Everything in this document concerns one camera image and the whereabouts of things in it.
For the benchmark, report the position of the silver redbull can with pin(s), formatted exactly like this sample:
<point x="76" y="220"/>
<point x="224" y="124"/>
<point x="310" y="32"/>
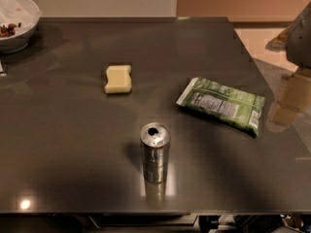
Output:
<point x="155" y="141"/>

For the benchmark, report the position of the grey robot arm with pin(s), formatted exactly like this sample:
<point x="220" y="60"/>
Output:
<point x="298" y="46"/>

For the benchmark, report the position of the yellow sponge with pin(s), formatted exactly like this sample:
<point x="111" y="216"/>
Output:
<point x="118" y="79"/>

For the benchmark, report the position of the green snack bag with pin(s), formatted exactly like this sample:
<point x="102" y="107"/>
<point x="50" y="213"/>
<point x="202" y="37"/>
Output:
<point x="229" y="105"/>

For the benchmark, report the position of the red food in bowl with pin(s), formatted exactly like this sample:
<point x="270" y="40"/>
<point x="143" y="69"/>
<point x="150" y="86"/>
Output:
<point x="9" y="30"/>

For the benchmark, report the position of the white bowl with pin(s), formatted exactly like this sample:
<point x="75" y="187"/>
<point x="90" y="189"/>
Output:
<point x="25" y="15"/>

